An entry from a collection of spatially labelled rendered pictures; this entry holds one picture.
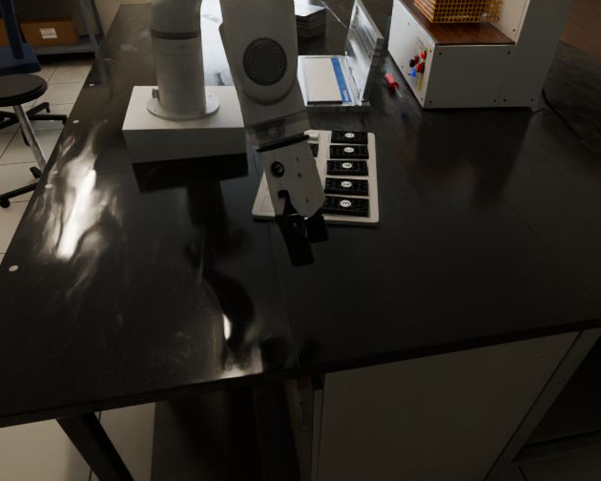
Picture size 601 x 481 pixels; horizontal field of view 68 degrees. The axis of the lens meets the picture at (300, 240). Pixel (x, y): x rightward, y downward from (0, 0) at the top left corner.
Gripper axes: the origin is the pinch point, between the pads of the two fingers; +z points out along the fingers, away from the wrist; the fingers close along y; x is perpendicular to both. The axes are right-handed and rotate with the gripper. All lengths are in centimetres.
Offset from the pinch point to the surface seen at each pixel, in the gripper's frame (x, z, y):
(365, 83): -1, -21, 79
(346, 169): 2.5, -2.9, 46.1
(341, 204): 2.5, 2.2, 32.5
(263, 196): 19.3, -3.1, 32.6
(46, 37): 303, -139, 305
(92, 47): 268, -121, 316
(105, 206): 52, -10, 21
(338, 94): 9, -21, 87
